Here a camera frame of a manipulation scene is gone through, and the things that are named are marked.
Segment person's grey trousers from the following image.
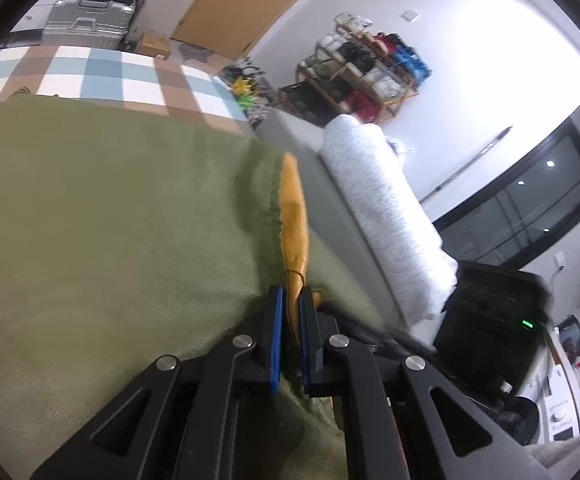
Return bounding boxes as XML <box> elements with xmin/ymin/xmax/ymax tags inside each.
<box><xmin>527</xmin><ymin>432</ymin><xmax>580</xmax><ymax>480</ymax></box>

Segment wooden shoe rack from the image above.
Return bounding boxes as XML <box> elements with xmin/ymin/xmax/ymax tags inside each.
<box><xmin>296</xmin><ymin>12</ymin><xmax>431</xmax><ymax>123</ymax></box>

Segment white rolled blanket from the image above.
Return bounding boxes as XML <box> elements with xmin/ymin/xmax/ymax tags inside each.
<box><xmin>320</xmin><ymin>114</ymin><xmax>459</xmax><ymax>326</ymax></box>

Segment wooden door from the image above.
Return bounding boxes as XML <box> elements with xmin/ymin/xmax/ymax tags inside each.
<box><xmin>170</xmin><ymin>0</ymin><xmax>348</xmax><ymax>58</ymax></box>

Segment small cardboard box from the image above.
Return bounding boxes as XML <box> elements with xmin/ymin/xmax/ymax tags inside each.
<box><xmin>137</xmin><ymin>34</ymin><xmax>171</xmax><ymax>58</ymax></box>

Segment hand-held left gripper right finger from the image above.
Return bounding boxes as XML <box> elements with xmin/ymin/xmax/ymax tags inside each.
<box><xmin>299</xmin><ymin>286</ymin><xmax>553</xmax><ymax>480</ymax></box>

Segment green jacket yellow sleeves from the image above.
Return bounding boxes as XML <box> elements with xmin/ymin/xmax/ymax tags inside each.
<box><xmin>0</xmin><ymin>92</ymin><xmax>385</xmax><ymax>480</ymax></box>

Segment pile of floor shoes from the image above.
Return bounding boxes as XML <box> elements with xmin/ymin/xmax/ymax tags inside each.
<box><xmin>215</xmin><ymin>57</ymin><xmax>281</xmax><ymax>123</ymax></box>

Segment grey wall rail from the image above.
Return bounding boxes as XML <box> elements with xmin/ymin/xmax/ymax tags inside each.
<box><xmin>420</xmin><ymin>126</ymin><xmax>514</xmax><ymax>203</ymax></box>

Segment white printed box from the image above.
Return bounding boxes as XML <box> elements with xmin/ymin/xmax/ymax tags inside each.
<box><xmin>517</xmin><ymin>327</ymin><xmax>578</xmax><ymax>443</ymax></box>

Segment silver suitcase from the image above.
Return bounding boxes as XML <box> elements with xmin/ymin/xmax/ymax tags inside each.
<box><xmin>42</xmin><ymin>0</ymin><xmax>137</xmax><ymax>51</ymax></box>

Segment checked blanket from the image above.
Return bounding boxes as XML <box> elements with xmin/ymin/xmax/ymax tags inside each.
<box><xmin>0</xmin><ymin>45</ymin><xmax>253</xmax><ymax>153</ymax></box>

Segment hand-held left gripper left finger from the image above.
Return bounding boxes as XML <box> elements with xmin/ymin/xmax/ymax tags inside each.
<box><xmin>29</xmin><ymin>285</ymin><xmax>285</xmax><ymax>480</ymax></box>

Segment black device green light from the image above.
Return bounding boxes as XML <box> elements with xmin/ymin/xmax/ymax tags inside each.
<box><xmin>434</xmin><ymin>260</ymin><xmax>553</xmax><ymax>396</ymax></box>

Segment grey floor cloth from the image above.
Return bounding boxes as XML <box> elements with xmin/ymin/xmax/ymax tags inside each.
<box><xmin>177</xmin><ymin>42</ymin><xmax>213</xmax><ymax>63</ymax></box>

